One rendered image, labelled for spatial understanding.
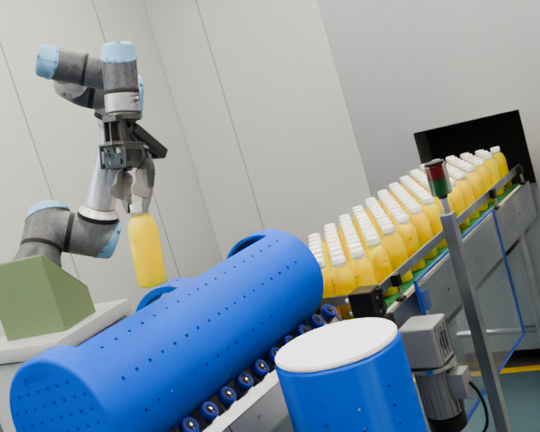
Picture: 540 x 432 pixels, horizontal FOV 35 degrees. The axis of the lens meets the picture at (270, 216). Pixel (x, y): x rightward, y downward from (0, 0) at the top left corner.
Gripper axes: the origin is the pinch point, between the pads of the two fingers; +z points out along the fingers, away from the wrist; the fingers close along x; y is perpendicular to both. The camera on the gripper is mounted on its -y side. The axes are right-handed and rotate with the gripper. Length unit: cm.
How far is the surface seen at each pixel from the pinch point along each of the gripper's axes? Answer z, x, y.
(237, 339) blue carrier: 32.3, 12.1, -16.6
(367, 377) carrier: 39, 46, -11
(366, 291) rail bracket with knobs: 29, 23, -66
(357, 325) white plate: 31, 37, -29
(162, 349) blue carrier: 29.7, 8.9, 7.4
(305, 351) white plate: 34.5, 29.7, -16.1
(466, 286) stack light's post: 33, 41, -101
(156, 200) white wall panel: 1, -302, -404
